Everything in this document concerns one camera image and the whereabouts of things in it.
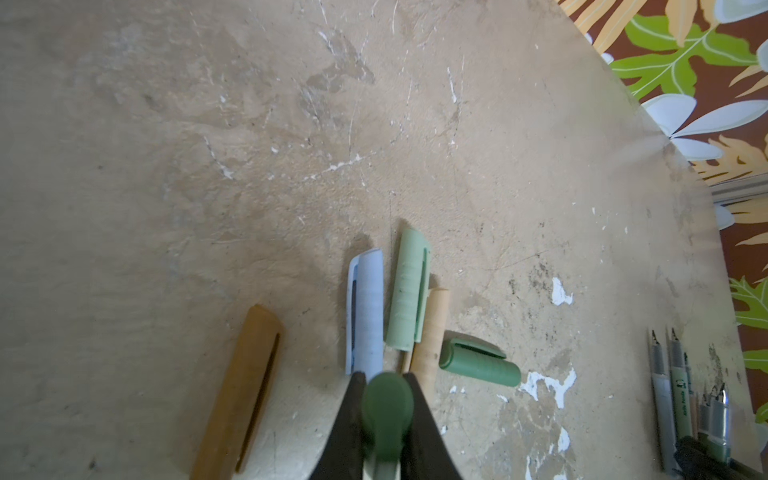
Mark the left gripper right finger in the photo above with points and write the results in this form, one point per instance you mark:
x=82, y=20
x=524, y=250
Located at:
x=424, y=455

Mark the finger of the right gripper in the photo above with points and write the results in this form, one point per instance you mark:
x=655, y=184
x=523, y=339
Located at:
x=695, y=463

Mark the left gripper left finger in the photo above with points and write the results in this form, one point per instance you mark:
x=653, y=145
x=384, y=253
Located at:
x=343, y=455

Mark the blue pen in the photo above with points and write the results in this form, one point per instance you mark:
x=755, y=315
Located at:
x=664, y=405

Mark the light green pen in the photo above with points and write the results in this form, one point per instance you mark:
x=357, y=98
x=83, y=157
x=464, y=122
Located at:
x=680, y=387

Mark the dark green pen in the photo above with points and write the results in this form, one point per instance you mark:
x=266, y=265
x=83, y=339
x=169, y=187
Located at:
x=719, y=433

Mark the dark green pen cap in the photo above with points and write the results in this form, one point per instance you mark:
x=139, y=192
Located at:
x=478, y=360
x=387, y=413

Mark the beige pen cap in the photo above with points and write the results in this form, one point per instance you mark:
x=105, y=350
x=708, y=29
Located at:
x=423, y=360

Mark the brown pen cap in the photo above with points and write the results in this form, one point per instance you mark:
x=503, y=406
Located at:
x=242, y=399

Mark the blue pen cap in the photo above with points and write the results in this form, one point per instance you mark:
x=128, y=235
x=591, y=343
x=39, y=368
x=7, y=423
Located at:
x=365, y=314

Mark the light green pen cap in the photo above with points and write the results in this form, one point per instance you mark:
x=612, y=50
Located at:
x=410, y=291

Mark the brown pen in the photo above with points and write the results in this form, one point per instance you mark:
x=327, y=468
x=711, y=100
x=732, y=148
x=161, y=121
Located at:
x=692, y=397

